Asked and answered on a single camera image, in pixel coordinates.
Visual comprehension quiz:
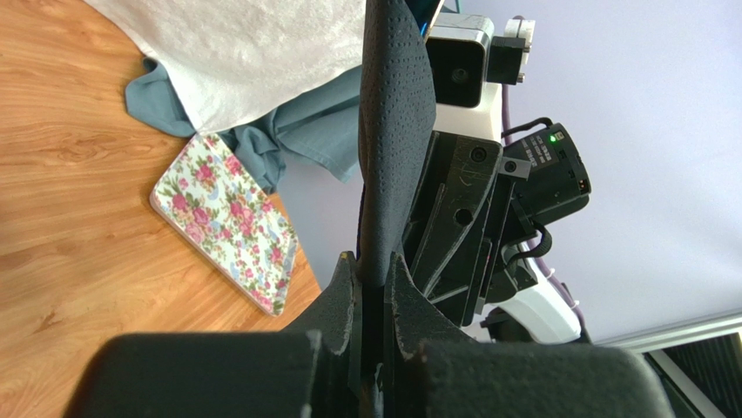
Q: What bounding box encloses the white towel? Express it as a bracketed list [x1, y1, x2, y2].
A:
[89, 0, 366, 133]

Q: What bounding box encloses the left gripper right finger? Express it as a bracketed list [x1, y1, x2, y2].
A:
[383, 253, 673, 417]

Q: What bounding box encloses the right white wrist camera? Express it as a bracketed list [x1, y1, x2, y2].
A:
[426, 13, 536, 142]

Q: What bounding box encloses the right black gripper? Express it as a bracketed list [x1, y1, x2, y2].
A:
[403, 131, 530, 326]

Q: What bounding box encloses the teal shirt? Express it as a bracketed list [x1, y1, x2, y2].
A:
[125, 58, 362, 194]

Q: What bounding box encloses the floral tray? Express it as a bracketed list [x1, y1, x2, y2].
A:
[150, 134, 299, 316]

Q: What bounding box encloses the black paper napkin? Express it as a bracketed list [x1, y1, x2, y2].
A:
[357, 1, 435, 288]

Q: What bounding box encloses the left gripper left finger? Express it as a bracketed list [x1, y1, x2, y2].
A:
[64, 252, 360, 417]

